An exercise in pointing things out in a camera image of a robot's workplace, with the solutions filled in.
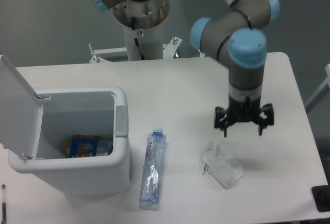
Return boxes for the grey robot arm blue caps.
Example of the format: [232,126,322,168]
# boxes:
[91,0,280,131]

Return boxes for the white trash can open lid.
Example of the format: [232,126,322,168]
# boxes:
[1,55,130,195]

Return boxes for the white left pedestal bracket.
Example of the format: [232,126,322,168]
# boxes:
[89,43,128,63]

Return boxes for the slotted strip at left edge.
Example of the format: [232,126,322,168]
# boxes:
[1,184,7,224]

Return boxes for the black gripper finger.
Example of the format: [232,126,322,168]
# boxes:
[253,103,274,136]
[214,106,236,137]

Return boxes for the black device at table corner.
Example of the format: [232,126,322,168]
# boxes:
[311,185,329,213]

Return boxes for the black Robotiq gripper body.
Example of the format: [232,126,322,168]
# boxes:
[226,96,263,123]

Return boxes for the white plastic wrapper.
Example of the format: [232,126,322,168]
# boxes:
[202,140,244,189]

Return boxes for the white pedestal bracket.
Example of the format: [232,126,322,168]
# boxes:
[89,43,128,63]
[163,37,182,59]

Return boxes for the blue orange snack packet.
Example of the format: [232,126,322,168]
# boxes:
[66,134,113,158]

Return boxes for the white middle pedestal bracket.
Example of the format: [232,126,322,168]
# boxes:
[163,37,182,59]

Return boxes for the black cable on pedestal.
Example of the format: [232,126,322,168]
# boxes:
[131,16,146,61]

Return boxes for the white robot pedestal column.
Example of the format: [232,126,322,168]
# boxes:
[112,0,171,61]

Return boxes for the clear crushed plastic water bottle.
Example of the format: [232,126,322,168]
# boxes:
[139,127,167,210]

